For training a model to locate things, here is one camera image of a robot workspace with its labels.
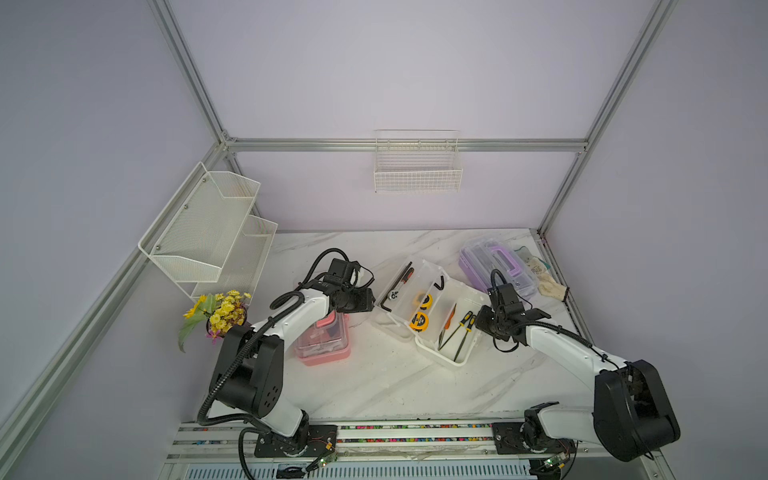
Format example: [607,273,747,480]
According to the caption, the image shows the pink clear-lid toolbox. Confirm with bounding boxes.
[293,312,351,366]

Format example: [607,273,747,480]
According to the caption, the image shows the purple clear-lid toolbox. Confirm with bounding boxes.
[459,237,539,300]

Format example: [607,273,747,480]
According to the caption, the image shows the white plastic toolbox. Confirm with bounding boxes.
[374,256,490,369]

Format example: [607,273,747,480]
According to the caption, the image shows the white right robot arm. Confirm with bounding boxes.
[475,283,681,462]

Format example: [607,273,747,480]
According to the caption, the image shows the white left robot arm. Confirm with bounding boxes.
[196,286,375,438]

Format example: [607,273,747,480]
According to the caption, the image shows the yellow black screwdriver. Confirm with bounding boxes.
[438,311,475,350]
[453,311,476,362]

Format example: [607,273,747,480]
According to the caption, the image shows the cream printed work glove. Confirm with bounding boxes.
[532,264,569,302]

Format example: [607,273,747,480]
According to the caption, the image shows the white dotted green-cuffed glove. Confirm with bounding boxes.
[515,246,550,277]

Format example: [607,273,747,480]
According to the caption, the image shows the yellow black tape measure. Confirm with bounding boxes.
[409,293,433,332]

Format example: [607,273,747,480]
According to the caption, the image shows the yellow flowers in pot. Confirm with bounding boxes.
[177,290,252,352]

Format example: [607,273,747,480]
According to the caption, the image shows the white mesh two-tier shelf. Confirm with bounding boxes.
[138,163,277,300]

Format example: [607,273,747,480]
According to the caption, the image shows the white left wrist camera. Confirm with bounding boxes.
[323,258,362,288]

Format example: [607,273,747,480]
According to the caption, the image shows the black corrugated cable conduit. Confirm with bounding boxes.
[196,247,373,480]

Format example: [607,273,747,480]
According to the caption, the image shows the orange black tool handle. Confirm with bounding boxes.
[440,303,457,337]

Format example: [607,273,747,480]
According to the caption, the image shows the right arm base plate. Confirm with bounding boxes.
[491,421,576,455]

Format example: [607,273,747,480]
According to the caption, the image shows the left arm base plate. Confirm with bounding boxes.
[253,424,339,458]

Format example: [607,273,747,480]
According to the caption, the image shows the white wire wall basket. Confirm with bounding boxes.
[373,129,463,193]

